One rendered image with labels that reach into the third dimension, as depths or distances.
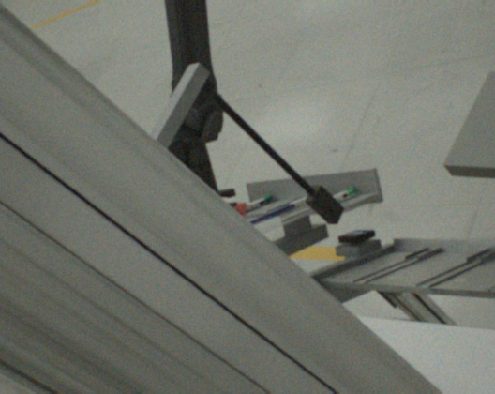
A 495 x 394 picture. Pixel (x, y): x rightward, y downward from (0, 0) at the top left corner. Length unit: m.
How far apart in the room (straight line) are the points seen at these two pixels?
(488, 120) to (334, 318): 1.47
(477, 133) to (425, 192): 0.90
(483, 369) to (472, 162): 1.26
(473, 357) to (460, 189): 2.11
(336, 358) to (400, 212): 2.34
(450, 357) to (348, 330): 0.17
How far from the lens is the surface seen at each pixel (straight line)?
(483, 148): 1.57
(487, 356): 0.31
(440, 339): 0.33
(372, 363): 0.16
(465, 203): 2.38
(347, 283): 1.17
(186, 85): 0.71
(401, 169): 2.61
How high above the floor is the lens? 1.64
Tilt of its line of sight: 33 degrees down
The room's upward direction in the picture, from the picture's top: 48 degrees counter-clockwise
